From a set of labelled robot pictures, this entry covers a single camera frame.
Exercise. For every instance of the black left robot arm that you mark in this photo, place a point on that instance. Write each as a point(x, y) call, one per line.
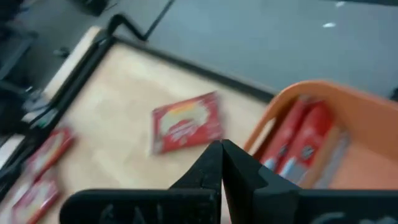
point(12, 115)

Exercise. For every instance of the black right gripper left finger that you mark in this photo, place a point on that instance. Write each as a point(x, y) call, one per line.
point(186, 205)

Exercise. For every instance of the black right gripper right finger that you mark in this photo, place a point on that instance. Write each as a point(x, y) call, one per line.
point(280, 205)

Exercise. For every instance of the orange plastic basket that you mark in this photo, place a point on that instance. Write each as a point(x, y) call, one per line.
point(357, 115)

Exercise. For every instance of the black aluminium table frame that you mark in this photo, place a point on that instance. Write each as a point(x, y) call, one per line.
point(199, 69)

